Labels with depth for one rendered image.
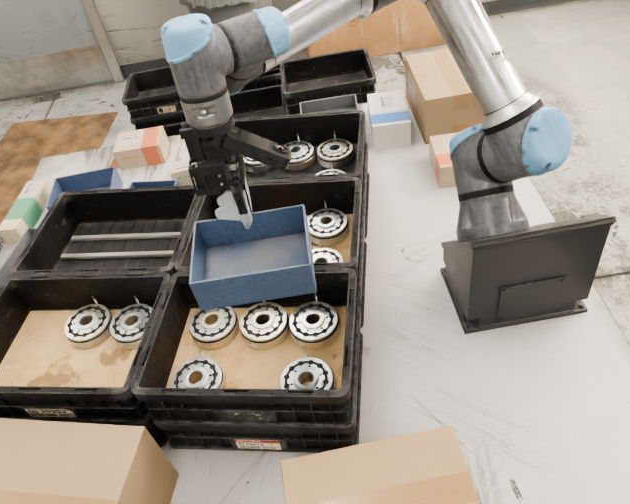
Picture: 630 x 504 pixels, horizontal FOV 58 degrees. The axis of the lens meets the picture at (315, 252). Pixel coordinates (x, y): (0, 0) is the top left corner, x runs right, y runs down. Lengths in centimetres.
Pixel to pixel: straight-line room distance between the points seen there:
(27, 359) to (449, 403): 91
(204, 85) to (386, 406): 74
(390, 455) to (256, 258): 41
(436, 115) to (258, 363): 100
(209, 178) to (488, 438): 73
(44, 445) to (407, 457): 64
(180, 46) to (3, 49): 371
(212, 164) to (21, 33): 357
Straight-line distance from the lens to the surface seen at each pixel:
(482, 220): 121
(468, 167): 122
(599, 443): 125
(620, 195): 288
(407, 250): 151
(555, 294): 133
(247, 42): 90
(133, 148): 201
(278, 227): 104
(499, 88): 112
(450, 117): 184
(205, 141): 94
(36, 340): 143
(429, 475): 100
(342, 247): 135
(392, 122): 182
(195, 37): 86
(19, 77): 460
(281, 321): 119
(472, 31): 112
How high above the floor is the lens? 178
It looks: 45 degrees down
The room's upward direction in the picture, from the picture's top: 11 degrees counter-clockwise
